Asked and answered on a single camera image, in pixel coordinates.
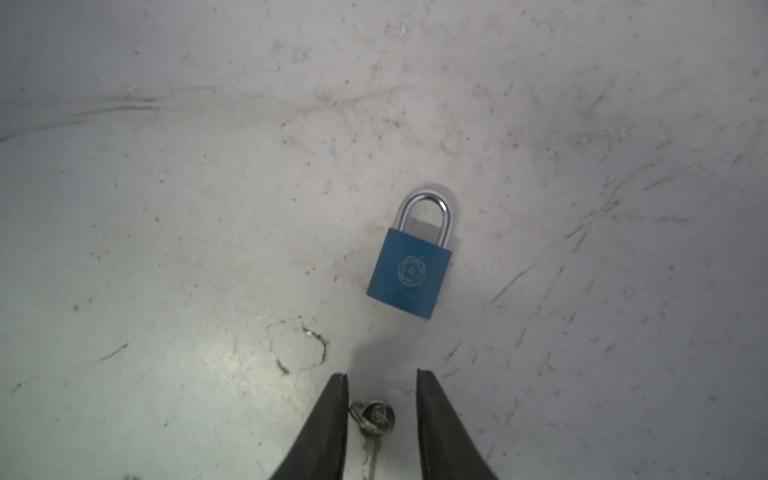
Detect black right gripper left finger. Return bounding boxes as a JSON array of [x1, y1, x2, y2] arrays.
[[271, 373, 349, 480]]

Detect large blue padlock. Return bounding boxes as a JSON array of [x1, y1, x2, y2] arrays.
[[367, 188, 453, 320]]

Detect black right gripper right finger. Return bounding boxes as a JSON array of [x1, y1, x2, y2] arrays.
[[416, 369, 498, 480]]

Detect small silver key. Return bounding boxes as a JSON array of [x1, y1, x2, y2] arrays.
[[349, 400, 396, 480]]

